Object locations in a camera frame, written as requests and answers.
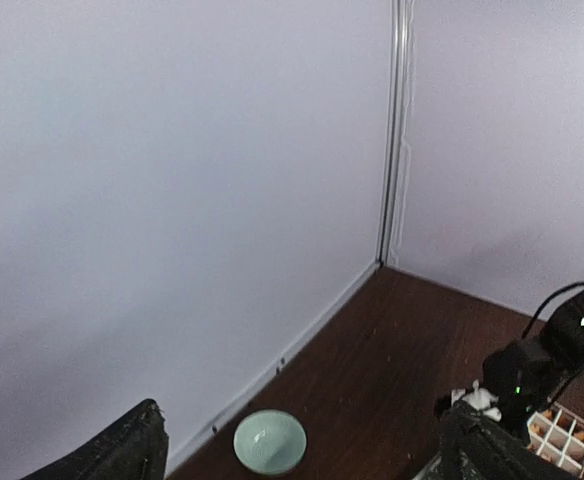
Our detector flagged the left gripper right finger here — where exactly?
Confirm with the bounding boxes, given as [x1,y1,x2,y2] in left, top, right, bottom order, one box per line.
[415,400,575,480]

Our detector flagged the pale blue ceramic bowl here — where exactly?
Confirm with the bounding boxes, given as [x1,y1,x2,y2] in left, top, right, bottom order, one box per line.
[233,410,308,476]

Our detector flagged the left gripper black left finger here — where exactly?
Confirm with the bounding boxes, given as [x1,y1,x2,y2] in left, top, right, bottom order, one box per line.
[24,399,169,480]

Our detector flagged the white divided cookie tin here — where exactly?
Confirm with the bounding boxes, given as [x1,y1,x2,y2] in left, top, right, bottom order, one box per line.
[527,404,584,479]

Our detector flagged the right aluminium frame post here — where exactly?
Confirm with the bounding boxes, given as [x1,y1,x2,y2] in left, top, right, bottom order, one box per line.
[377,1,415,268]

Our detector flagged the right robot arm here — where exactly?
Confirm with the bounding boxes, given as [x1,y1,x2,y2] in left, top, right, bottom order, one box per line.
[482,281,584,438]

